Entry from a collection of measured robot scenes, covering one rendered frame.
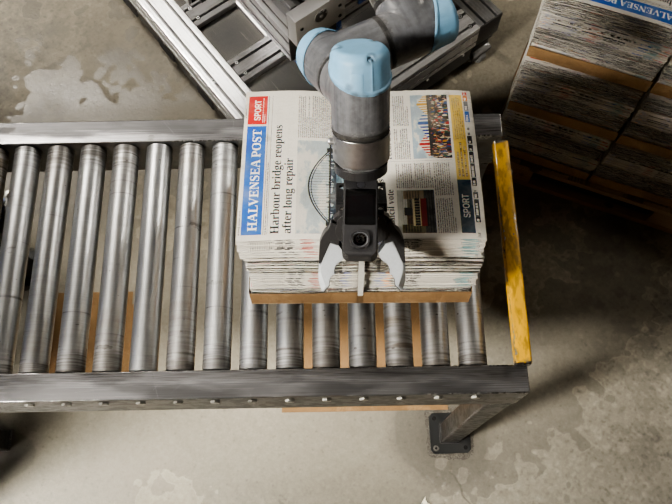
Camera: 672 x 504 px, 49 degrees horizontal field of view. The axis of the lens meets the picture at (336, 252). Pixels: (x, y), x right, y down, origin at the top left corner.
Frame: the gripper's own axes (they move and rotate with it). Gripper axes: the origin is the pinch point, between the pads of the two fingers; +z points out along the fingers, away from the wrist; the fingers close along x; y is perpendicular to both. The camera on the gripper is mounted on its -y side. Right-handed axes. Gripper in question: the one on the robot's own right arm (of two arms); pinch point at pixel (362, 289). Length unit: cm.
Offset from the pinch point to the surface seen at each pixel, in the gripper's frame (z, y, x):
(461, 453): 94, 49, -27
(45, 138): -3, 45, 61
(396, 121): -15.1, 24.5, -6.0
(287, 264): 1.4, 8.4, 11.6
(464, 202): -8.2, 10.5, -15.6
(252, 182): -10.4, 13.6, 16.6
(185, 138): -3, 46, 34
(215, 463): 95, 46, 40
